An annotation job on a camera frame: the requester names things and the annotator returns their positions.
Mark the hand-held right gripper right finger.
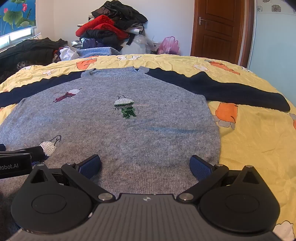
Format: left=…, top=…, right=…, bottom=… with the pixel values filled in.
left=176, top=155, right=264, bottom=204

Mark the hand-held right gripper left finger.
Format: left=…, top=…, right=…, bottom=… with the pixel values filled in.
left=30, top=154, right=116, bottom=204

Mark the grey sweater with navy sleeves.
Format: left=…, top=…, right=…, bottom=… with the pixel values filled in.
left=0, top=66, right=290, bottom=234

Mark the pile of dark and red clothes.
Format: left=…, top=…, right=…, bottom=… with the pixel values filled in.
left=72, top=0, right=148, bottom=52

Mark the yellow printed bedsheet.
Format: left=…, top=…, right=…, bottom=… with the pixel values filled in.
left=0, top=54, right=296, bottom=241

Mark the black coat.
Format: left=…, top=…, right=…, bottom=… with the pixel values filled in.
left=0, top=38, right=68, bottom=84

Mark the white crumpled plastic bag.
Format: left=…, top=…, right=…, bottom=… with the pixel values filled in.
left=59, top=46, right=80, bottom=62

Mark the window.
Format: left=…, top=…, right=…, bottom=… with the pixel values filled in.
left=0, top=26, right=37, bottom=49

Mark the light blue fleece blanket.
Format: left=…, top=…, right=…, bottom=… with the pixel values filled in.
left=77, top=46, right=121, bottom=58

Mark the pink plastic bag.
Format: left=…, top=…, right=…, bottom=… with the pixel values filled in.
left=157, top=36, right=180, bottom=55

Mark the clear plastic bag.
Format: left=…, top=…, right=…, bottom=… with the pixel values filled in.
left=120, top=34, right=158, bottom=55

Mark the lotus print window blind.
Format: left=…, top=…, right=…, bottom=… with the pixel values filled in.
left=0, top=0, right=36, bottom=36

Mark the brown wooden door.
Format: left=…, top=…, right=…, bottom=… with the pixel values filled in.
left=191, top=0, right=255, bottom=67

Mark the light blue wardrobe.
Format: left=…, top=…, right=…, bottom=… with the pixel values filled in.
left=248, top=0, right=296, bottom=100

